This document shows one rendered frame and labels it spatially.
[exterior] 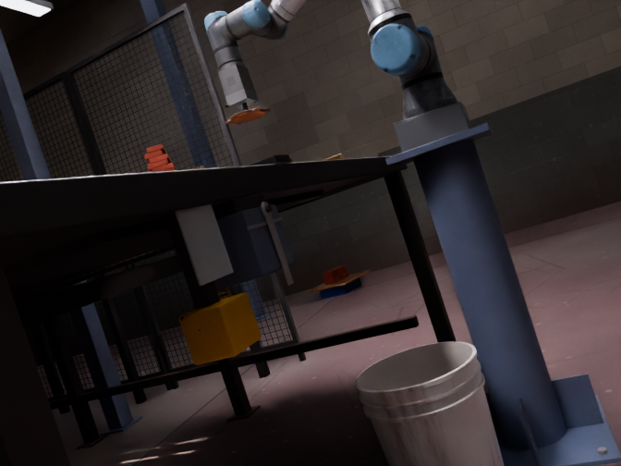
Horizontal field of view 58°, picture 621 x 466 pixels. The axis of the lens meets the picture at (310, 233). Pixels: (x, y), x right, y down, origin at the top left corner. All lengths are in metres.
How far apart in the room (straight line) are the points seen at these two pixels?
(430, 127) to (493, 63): 4.78
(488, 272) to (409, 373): 0.34
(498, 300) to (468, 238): 0.18
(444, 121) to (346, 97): 4.98
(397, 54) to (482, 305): 0.69
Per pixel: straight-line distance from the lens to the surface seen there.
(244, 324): 0.89
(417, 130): 1.53
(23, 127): 3.54
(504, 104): 6.23
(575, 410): 1.76
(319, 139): 6.53
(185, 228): 0.87
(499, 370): 1.63
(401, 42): 1.45
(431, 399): 1.28
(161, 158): 2.49
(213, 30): 1.74
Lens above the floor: 0.78
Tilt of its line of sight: 1 degrees down
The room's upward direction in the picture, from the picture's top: 18 degrees counter-clockwise
